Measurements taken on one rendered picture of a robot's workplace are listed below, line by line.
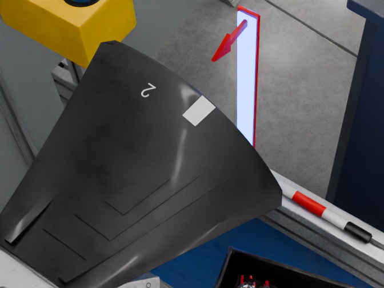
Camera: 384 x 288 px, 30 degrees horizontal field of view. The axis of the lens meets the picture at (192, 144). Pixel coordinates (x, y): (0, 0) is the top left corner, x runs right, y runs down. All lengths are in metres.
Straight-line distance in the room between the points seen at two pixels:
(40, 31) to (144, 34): 1.12
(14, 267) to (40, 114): 1.25
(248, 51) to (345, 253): 0.35
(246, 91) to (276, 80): 1.35
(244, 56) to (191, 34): 1.52
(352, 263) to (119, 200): 0.46
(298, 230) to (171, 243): 0.41
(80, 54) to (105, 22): 0.05
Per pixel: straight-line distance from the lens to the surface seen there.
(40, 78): 1.75
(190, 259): 1.43
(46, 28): 0.94
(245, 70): 0.77
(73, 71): 1.07
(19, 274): 0.59
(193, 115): 0.66
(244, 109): 0.83
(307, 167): 1.99
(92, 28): 0.90
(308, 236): 0.99
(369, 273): 0.98
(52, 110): 1.85
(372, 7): 0.98
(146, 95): 0.66
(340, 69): 2.19
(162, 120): 0.65
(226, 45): 0.69
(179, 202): 0.61
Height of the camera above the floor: 1.71
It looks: 58 degrees down
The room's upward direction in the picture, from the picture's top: 6 degrees counter-clockwise
